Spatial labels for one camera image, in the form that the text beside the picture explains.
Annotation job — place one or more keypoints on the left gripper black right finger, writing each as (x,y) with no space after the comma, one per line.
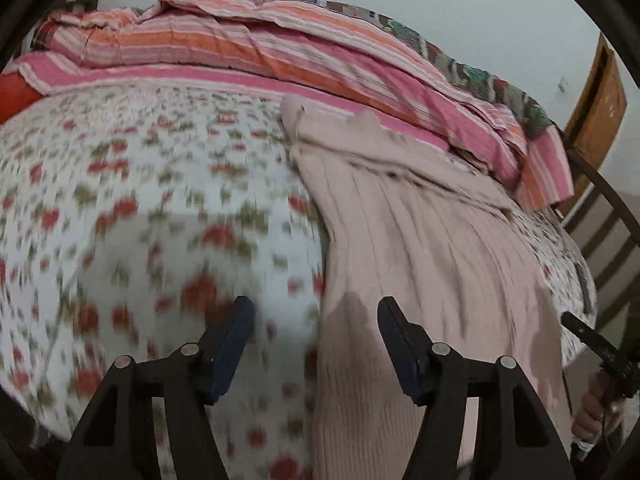
(514,435)

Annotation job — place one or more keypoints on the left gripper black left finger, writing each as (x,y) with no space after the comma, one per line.
(114,438)

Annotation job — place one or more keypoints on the pink knit sweater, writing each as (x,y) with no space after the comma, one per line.
(405,223)

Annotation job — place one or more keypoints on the person's right hand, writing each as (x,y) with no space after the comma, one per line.
(595,416)

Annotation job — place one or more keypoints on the wooden footboard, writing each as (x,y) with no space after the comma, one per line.
(606,232)

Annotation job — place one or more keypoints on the floral white bed sheet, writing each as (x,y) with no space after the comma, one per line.
(131,215)

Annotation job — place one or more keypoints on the brown wooden door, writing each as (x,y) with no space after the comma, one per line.
(596,118)

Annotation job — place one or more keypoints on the red pillow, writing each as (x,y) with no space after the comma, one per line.
(15,95)

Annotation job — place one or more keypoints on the pink orange striped quilt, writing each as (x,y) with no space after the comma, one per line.
(306,44)

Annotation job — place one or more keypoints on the white wall socket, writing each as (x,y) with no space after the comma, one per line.
(563,85)

